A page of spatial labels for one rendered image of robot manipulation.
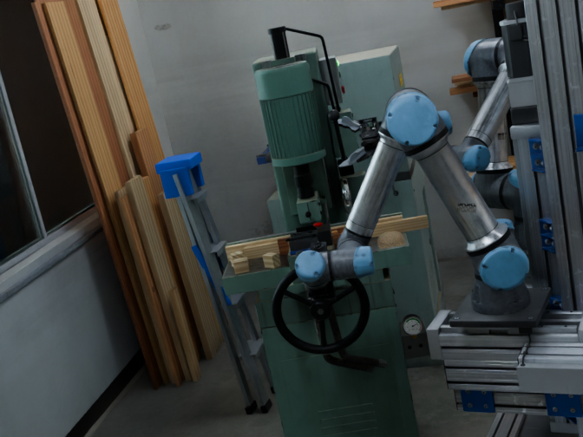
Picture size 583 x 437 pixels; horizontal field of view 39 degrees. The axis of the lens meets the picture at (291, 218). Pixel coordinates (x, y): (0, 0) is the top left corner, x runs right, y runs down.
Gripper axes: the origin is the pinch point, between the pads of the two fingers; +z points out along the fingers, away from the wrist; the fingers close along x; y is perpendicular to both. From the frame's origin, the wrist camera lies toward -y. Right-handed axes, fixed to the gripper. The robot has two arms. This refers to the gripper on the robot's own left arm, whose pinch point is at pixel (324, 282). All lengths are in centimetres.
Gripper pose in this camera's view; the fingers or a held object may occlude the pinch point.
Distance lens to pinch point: 238.6
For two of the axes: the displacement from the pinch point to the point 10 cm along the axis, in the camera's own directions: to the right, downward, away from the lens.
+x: 9.8, -1.4, -1.2
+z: 1.5, 2.6, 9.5
